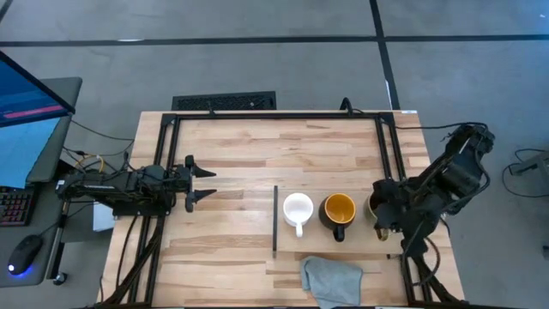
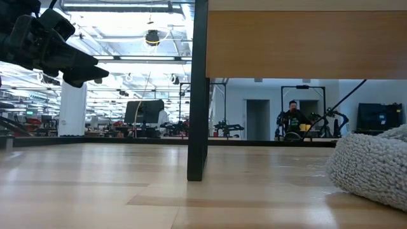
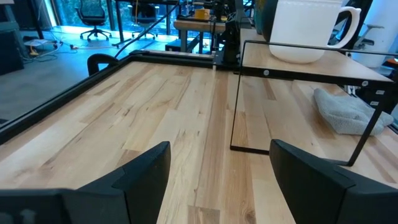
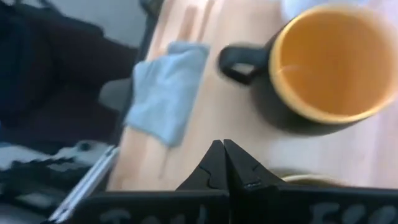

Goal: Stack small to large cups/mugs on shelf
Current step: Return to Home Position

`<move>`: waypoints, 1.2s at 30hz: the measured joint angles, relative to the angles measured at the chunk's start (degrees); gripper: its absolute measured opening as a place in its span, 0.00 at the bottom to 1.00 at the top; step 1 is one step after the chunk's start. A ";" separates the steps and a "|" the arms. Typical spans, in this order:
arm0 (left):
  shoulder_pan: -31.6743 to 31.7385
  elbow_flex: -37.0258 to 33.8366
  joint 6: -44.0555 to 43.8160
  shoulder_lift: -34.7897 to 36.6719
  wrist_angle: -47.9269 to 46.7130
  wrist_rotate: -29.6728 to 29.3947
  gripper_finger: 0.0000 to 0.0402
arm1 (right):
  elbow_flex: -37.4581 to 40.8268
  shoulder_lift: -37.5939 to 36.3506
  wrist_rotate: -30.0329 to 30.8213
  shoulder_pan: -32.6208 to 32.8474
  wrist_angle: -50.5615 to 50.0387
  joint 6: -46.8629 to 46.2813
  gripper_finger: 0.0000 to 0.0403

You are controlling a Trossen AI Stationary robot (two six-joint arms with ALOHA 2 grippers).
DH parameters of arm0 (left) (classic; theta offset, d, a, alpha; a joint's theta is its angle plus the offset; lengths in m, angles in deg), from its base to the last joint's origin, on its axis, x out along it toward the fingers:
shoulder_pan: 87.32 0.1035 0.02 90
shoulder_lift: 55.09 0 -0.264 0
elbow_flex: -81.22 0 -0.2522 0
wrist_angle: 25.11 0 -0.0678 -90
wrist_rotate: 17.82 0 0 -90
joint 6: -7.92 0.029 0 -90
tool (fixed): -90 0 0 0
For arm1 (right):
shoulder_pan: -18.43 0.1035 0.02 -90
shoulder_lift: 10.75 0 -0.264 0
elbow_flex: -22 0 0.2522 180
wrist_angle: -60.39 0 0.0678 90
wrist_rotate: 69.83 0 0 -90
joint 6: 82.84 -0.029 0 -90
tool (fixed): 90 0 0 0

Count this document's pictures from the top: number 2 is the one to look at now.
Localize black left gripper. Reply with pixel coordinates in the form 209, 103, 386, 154
0, 14, 111, 89

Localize black shelf leg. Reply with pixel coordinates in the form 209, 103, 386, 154
186, 0, 211, 183

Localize wooden shelf board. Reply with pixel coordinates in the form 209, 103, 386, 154
205, 0, 407, 80

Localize white pillar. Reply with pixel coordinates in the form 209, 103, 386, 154
58, 81, 88, 137

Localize ceiling light strip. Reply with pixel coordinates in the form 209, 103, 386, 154
92, 55, 193, 62

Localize red storage bins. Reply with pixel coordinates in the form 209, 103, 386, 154
24, 117, 43, 127

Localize black background monitor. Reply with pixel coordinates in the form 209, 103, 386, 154
123, 99, 165, 139

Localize person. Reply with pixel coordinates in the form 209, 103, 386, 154
279, 99, 314, 141
157, 108, 170, 136

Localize grey terry cloth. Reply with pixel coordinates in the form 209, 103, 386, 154
325, 123, 407, 213

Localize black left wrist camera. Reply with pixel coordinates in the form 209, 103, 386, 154
39, 8, 76, 41

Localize black ceiling cable reel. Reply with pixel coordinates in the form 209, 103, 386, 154
145, 29, 161, 47

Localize black aluminium table frame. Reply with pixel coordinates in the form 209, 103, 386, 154
0, 135, 338, 149

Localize black background frame stand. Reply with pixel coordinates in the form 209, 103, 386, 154
179, 81, 228, 137
280, 85, 327, 137

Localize black cable loop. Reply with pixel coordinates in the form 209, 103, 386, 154
283, 131, 303, 142

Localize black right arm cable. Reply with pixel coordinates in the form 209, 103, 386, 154
303, 79, 368, 140

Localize black wall screen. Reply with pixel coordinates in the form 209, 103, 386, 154
355, 102, 404, 132

